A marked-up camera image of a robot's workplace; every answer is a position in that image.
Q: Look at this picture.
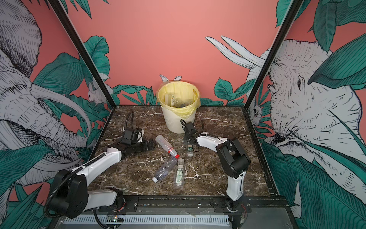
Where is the small clear bottle bird label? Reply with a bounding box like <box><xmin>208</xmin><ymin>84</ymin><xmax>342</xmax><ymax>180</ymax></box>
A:
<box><xmin>186</xmin><ymin>145</ymin><xmax>194</xmax><ymax>157</ymax></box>

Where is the clear bottle blue cap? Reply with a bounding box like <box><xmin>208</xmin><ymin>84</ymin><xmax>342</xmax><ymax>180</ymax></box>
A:
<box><xmin>173</xmin><ymin>97</ymin><xmax>186</xmax><ymax>108</ymax></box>

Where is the tall bottle red green label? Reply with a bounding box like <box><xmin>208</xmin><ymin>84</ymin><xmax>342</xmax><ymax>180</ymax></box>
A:
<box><xmin>164</xmin><ymin>93</ymin><xmax>175</xmax><ymax>107</ymax></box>

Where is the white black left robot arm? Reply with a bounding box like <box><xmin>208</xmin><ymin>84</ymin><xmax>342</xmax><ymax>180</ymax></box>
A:
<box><xmin>43</xmin><ymin>137</ymin><xmax>157</xmax><ymax>219</ymax></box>

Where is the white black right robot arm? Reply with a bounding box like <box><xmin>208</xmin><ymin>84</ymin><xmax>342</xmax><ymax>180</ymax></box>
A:
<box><xmin>184</xmin><ymin>132</ymin><xmax>251</xmax><ymax>212</ymax></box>

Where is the white ribbed waste bin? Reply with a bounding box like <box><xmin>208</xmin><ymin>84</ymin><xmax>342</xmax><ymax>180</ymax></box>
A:
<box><xmin>161</xmin><ymin>81</ymin><xmax>201</xmax><ymax>134</ymax></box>

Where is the yellow plastic bin liner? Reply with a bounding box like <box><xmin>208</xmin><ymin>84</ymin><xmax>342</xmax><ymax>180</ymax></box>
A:
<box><xmin>156</xmin><ymin>81</ymin><xmax>201</xmax><ymax>119</ymax></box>

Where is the white bottle red band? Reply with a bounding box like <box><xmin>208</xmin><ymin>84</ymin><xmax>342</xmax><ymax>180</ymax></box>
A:
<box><xmin>155</xmin><ymin>135</ymin><xmax>180</xmax><ymax>159</ymax></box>

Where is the clear bottle green label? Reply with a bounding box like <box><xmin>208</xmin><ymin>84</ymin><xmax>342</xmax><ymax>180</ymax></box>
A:
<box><xmin>173</xmin><ymin>158</ymin><xmax>185</xmax><ymax>188</ymax></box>

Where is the clear bottle white cap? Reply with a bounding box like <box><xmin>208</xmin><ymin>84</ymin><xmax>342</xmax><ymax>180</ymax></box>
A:
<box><xmin>152</xmin><ymin>156</ymin><xmax>178</xmax><ymax>183</ymax></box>

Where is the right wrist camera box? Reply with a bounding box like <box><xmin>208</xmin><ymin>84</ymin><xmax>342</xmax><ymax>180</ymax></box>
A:
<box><xmin>180</xmin><ymin>119</ymin><xmax>198</xmax><ymax>138</ymax></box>

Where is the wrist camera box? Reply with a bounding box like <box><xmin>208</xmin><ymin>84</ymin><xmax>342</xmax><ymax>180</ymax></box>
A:
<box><xmin>180</xmin><ymin>119</ymin><xmax>198</xmax><ymax>138</ymax></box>
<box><xmin>120</xmin><ymin>128</ymin><xmax>144</xmax><ymax>145</ymax></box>

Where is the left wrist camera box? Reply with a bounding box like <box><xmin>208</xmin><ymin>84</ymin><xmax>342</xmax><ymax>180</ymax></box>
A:
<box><xmin>120</xmin><ymin>128</ymin><xmax>144</xmax><ymax>145</ymax></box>

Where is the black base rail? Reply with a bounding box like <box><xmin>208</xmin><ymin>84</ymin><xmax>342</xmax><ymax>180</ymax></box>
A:
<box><xmin>100</xmin><ymin>195</ymin><xmax>252</xmax><ymax>215</ymax></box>

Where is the white slotted cable duct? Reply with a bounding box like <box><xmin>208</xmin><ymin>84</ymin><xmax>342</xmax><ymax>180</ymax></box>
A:
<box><xmin>61</xmin><ymin>214</ymin><xmax>231</xmax><ymax>226</ymax></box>

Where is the black left frame post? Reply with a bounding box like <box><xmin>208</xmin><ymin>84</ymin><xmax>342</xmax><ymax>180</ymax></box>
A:
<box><xmin>48</xmin><ymin>0</ymin><xmax>116</xmax><ymax>109</ymax></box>

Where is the black frame post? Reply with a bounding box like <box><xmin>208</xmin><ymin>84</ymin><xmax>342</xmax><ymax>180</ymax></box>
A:
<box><xmin>244</xmin><ymin>0</ymin><xmax>303</xmax><ymax>111</ymax></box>
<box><xmin>48</xmin><ymin>0</ymin><xmax>116</xmax><ymax>109</ymax></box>

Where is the black right frame post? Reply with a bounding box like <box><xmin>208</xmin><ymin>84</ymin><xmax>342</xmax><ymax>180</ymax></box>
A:
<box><xmin>244</xmin><ymin>0</ymin><xmax>303</xmax><ymax>111</ymax></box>

